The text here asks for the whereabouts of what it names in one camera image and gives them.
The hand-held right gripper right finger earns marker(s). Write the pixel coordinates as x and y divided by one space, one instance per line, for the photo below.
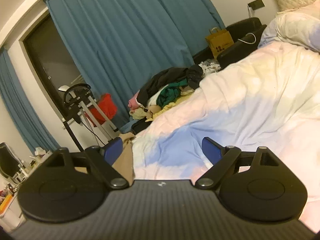
212 149

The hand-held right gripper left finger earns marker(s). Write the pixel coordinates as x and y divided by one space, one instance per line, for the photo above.
113 150

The tan t-shirt with white print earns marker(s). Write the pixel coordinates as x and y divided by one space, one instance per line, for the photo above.
125 160

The pale green cloth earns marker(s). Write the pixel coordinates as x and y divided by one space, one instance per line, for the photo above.
137 115

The red garment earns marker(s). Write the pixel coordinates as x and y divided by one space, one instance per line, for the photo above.
106 107

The garment steamer stand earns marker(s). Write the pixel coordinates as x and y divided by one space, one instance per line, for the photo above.
85 110

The pink garment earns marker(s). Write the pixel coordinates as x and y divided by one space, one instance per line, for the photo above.
133 102

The beige cloth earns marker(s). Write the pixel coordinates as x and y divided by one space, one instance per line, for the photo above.
153 110

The pastel tie-dye duvet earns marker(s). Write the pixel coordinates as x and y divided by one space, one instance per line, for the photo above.
250 105

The yellow towel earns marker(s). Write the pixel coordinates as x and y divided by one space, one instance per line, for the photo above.
172 105

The cream white garment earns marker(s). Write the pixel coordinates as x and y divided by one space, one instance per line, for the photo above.
152 100

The green garment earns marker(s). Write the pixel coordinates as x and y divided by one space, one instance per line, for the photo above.
170 92

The tissue box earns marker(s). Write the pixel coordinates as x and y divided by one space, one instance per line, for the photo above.
40 152

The white patterned cloth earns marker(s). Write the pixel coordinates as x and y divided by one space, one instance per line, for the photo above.
210 67

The black garment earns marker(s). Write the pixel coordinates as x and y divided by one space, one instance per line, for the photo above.
165 77

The row of cosmetic bottles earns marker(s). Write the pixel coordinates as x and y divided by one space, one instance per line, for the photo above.
26 166

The narrow blue curtain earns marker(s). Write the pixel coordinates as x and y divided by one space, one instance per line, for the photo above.
22 110

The black box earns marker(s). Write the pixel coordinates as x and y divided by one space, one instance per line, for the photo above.
237 52

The dark glass window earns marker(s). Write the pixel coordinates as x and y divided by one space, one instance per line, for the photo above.
55 62

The yellow paper bag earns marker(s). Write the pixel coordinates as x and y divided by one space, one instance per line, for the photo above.
220 43

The wide blue curtain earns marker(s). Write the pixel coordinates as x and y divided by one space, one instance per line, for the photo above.
130 35

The orange box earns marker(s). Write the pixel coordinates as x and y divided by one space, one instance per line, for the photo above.
5 202

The white vanity desk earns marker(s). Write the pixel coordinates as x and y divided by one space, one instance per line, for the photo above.
12 220

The black armchair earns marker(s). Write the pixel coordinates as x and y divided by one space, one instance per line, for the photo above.
240 26

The black stand frame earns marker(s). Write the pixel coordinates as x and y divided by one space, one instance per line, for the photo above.
72 135

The wavy frame mirror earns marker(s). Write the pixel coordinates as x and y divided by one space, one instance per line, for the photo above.
7 160

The black wall socket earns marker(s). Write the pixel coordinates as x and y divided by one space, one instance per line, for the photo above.
257 3

